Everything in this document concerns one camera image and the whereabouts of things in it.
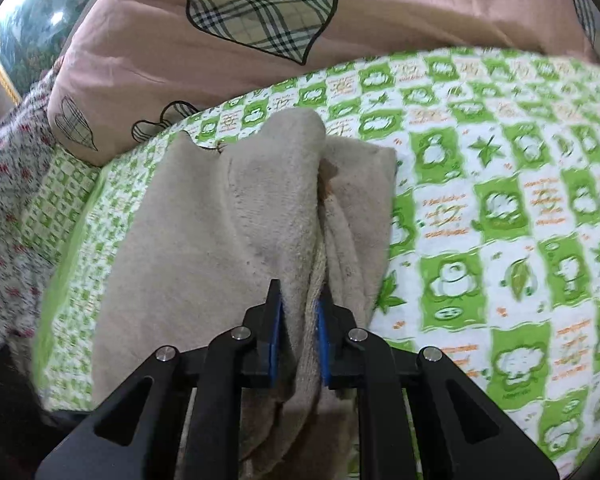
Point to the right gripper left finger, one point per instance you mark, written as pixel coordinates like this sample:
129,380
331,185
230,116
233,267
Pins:
136,432

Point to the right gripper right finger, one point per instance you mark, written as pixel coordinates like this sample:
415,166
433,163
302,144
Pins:
419,415

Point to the beige fleece garment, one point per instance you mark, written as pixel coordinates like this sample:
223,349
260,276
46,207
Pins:
215,227

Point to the green checkered bed sheet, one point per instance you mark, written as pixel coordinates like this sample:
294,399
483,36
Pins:
494,254

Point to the floral bed cover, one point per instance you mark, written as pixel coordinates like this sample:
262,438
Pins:
26,150

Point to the pink heart-print quilt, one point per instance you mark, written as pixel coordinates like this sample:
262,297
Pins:
134,67

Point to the landscape picture on wall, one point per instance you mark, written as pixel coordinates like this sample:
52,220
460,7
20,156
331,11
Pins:
33,34

